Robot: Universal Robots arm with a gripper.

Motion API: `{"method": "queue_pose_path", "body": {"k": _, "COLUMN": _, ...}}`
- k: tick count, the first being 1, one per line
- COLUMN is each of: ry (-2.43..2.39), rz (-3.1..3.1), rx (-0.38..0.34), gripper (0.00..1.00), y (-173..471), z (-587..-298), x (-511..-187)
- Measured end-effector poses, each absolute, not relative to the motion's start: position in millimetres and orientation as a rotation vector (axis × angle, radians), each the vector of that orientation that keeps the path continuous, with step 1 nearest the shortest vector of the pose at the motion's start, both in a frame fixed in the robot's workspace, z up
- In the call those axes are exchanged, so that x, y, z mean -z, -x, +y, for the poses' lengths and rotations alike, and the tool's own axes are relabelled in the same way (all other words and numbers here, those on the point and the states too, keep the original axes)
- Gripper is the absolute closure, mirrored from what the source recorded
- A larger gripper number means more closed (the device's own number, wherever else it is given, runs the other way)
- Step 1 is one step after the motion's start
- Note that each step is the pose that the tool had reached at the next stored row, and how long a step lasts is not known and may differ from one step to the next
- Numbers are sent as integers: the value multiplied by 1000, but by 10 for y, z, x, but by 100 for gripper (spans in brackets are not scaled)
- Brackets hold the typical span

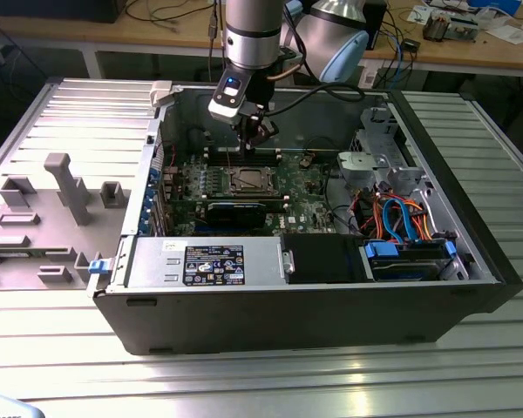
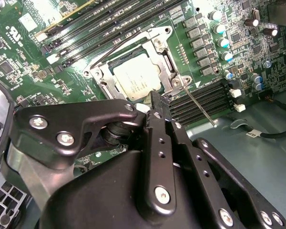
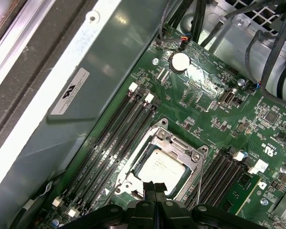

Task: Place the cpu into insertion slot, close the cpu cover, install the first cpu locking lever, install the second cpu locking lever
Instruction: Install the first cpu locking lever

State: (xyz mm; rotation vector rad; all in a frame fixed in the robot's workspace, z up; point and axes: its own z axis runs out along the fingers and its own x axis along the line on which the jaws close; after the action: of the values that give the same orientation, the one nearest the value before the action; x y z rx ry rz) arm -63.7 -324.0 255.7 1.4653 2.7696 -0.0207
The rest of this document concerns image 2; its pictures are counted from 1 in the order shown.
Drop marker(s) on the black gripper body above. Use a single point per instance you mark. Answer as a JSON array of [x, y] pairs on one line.
[[97, 198]]

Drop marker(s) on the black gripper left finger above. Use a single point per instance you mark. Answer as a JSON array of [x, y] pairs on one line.
[[50, 114]]

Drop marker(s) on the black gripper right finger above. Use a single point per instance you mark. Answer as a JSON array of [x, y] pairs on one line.
[[193, 162]]

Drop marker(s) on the metal socket cover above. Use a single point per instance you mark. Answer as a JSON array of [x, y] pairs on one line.
[[110, 78]]

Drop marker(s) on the silver CPU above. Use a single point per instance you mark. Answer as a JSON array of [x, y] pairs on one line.
[[135, 76]]

